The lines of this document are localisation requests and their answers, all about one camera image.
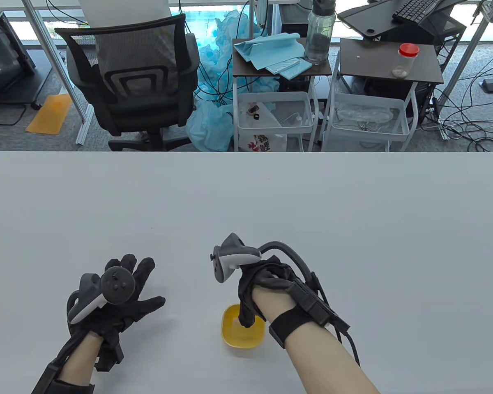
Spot person's left hand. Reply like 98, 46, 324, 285
72, 254, 166, 341

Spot person's right hand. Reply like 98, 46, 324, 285
236, 255, 298, 329

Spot small yellow dish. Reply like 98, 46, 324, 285
221, 305, 267, 349

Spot person's left forearm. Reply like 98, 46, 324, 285
31, 332, 105, 394

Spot person's right forearm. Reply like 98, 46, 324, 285
268, 306, 380, 394

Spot grey white hand controller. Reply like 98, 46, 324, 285
67, 266, 137, 325
210, 233, 315, 288

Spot black wrist sensor module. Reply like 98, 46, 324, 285
94, 332, 124, 372
287, 279, 361, 367

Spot white plastic bag red print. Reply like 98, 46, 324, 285
238, 103, 288, 152

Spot pile of blue plastic bags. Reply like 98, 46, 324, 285
185, 10, 280, 152

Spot black mesh office chair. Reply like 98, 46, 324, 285
54, 13, 200, 151

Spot orange envelope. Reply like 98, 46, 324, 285
25, 94, 74, 135

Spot clear plastic bag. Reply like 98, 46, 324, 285
336, 105, 395, 128

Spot white cart with dark top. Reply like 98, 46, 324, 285
231, 38, 333, 152
321, 38, 444, 152

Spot folded light blue cloths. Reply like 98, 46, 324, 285
233, 33, 313, 80

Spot clear water bottle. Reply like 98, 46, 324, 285
304, 0, 336, 65

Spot clear jar with red lid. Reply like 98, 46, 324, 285
392, 43, 420, 78

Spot black equipment stand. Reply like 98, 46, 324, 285
0, 4, 52, 109

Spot black desk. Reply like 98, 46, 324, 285
337, 0, 468, 74

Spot black keyboard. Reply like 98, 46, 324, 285
392, 0, 442, 23

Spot aluminium frame post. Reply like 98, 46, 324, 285
21, 0, 95, 145
438, 0, 493, 141

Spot bundle of black cables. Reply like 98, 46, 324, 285
419, 37, 493, 160

